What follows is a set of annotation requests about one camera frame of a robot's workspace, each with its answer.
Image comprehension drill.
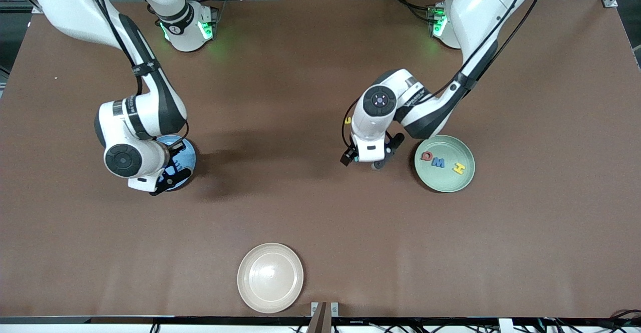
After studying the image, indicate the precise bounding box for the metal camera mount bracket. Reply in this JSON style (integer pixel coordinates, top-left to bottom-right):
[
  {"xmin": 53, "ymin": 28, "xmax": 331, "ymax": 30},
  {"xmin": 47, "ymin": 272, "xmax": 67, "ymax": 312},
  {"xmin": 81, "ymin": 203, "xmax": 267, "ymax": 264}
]
[{"xmin": 310, "ymin": 301, "xmax": 340, "ymax": 333}]

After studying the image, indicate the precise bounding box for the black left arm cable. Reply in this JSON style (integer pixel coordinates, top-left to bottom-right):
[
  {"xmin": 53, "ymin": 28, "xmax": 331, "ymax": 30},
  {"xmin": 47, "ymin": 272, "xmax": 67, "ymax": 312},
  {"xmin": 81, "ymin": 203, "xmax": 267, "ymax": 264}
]
[{"xmin": 342, "ymin": 0, "xmax": 549, "ymax": 148}]

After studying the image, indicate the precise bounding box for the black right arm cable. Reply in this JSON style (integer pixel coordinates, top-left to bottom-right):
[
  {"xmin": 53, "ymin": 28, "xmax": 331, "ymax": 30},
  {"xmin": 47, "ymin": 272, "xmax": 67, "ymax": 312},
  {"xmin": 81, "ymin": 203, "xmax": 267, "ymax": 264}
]
[{"xmin": 80, "ymin": 0, "xmax": 190, "ymax": 141}]

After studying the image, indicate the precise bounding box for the blue round plate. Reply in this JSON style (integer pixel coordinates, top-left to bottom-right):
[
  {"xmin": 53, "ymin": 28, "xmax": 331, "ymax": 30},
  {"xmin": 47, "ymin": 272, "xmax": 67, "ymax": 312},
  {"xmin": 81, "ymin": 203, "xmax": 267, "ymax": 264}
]
[{"xmin": 156, "ymin": 135, "xmax": 197, "ymax": 192}]

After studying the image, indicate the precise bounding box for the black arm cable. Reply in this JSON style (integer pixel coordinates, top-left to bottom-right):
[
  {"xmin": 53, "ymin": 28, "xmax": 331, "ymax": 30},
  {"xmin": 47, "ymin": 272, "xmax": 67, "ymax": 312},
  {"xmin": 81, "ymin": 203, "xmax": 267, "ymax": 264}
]
[
  {"xmin": 342, "ymin": 0, "xmax": 549, "ymax": 148},
  {"xmin": 80, "ymin": 0, "xmax": 190, "ymax": 141}
]

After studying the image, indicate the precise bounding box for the beige round plate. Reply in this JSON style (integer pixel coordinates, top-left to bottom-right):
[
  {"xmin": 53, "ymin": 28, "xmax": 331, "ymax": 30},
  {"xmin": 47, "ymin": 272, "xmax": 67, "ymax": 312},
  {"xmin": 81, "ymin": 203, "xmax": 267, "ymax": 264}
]
[{"xmin": 237, "ymin": 243, "xmax": 304, "ymax": 314}]

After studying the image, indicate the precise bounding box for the green round plate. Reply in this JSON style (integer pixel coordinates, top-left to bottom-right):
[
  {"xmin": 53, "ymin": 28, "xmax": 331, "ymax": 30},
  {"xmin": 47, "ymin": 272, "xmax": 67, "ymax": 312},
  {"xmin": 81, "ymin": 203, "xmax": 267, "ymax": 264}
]
[{"xmin": 414, "ymin": 135, "xmax": 475, "ymax": 193}]

